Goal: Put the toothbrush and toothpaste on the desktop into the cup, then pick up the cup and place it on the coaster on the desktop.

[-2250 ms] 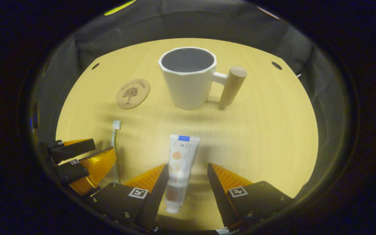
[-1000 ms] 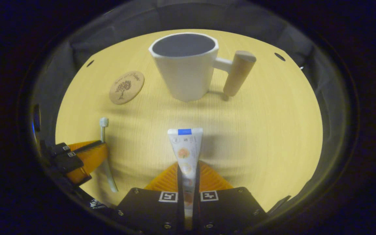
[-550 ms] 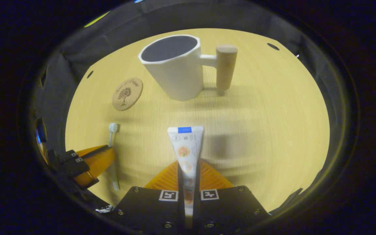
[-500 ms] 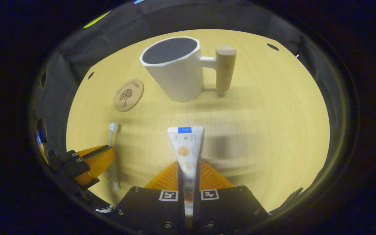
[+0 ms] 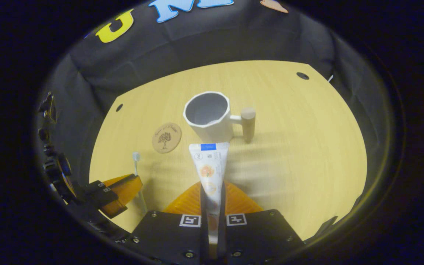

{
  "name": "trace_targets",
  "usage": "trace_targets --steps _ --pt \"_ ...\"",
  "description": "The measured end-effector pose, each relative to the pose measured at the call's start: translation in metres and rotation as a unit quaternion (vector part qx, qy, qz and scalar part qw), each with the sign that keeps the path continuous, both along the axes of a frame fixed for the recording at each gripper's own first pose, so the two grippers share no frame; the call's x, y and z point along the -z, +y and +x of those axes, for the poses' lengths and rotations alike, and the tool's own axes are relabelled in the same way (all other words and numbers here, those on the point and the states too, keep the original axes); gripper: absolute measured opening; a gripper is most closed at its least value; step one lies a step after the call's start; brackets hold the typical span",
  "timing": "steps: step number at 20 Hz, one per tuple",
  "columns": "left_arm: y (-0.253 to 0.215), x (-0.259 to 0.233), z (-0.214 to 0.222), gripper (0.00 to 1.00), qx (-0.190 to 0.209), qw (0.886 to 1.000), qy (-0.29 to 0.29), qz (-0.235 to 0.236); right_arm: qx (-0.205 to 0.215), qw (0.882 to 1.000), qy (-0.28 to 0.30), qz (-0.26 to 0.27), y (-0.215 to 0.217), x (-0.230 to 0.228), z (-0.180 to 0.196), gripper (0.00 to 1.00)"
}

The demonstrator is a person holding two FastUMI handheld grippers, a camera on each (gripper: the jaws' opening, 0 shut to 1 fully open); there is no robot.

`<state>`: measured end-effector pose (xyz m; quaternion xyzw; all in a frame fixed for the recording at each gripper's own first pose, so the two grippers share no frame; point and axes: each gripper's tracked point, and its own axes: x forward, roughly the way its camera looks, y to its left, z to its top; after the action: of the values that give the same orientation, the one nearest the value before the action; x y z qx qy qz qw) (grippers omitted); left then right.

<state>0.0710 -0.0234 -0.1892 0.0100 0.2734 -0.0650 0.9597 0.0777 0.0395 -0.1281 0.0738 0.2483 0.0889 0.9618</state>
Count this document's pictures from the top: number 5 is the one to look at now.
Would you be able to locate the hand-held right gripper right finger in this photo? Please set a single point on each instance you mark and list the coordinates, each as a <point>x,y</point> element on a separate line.
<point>260,235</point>

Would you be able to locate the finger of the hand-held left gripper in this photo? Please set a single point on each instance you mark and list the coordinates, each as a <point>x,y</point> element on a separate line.
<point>123,179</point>
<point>123,195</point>

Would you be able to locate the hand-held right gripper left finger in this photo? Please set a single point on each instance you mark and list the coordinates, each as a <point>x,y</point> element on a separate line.
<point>168,235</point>

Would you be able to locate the white toothbrush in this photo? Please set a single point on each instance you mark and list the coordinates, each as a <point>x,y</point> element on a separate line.
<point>136,157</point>

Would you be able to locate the round cork coaster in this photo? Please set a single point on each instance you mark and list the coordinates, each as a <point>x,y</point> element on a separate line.
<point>166,138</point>

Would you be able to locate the white toothpaste tube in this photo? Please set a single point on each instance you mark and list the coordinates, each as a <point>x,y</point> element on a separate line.
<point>210,165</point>

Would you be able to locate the light wooden desktop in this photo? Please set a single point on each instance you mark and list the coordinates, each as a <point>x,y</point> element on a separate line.
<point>289,147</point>

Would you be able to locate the black backdrop cloth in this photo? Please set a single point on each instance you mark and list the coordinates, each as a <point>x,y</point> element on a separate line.
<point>197,44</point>

